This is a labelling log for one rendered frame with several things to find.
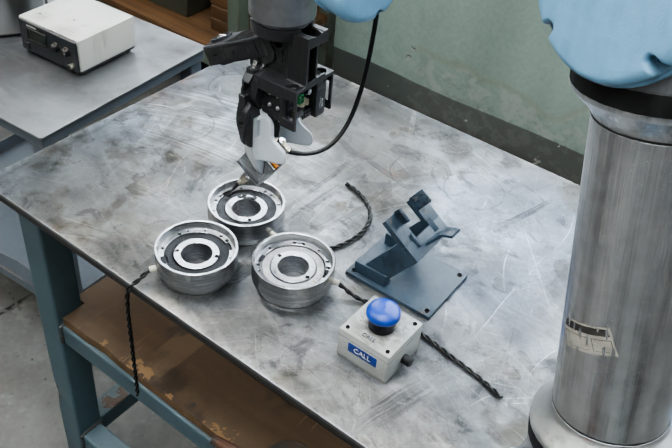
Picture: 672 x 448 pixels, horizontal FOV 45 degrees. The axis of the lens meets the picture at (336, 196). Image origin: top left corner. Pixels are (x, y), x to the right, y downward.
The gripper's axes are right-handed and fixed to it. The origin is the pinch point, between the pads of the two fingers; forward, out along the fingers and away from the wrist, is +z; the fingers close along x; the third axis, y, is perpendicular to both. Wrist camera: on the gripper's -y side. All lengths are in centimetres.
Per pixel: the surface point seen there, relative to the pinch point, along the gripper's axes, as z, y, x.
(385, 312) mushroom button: 5.9, 24.3, -7.6
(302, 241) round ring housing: 10.3, 6.9, -0.2
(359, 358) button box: 11.7, 23.4, -10.5
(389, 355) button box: 8.8, 27.0, -10.2
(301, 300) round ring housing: 11.2, 12.9, -8.0
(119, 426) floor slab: 93, -41, 1
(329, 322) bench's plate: 13.3, 16.6, -7.0
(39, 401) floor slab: 93, -59, -5
